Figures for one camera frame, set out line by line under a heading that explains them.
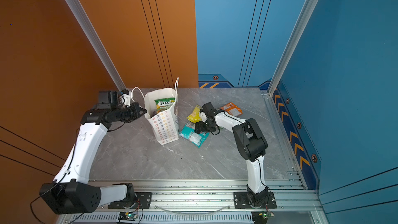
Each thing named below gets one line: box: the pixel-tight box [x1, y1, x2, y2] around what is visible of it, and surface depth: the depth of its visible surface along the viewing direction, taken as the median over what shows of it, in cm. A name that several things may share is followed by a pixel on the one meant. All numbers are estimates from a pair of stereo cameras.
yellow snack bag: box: [186, 104, 203, 123], surface depth 104 cm
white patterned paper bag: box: [144, 77, 180, 146], surface depth 85 cm
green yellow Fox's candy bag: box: [154, 97, 176, 114], surface depth 93 cm
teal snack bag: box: [179, 121, 210, 149], surface depth 94 cm
